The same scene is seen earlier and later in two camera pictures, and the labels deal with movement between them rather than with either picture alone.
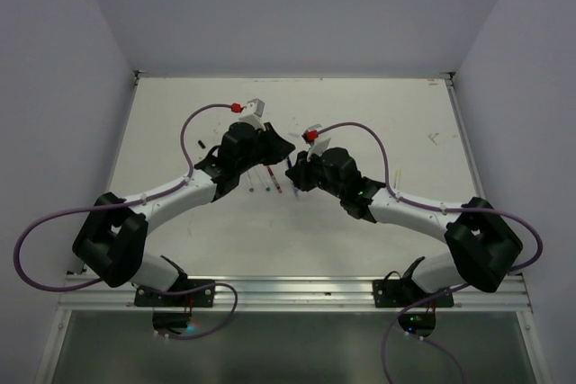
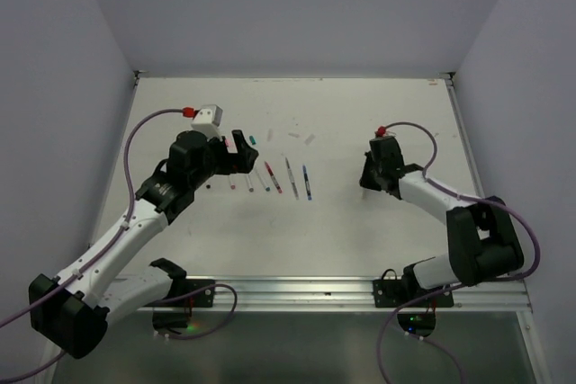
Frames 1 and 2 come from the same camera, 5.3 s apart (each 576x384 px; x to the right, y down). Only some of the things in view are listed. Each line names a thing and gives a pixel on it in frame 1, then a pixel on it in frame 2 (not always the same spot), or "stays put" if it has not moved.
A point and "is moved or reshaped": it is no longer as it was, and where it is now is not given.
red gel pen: [274, 178] stays put
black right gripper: [299, 174] -> [365, 179]
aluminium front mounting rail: [292, 294] stays put
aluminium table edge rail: [449, 80] stays put
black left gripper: [279, 148] -> [245, 154]
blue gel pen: [296, 191] is moved or reshaped
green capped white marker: [267, 187] stays put
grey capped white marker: [249, 183] stays put
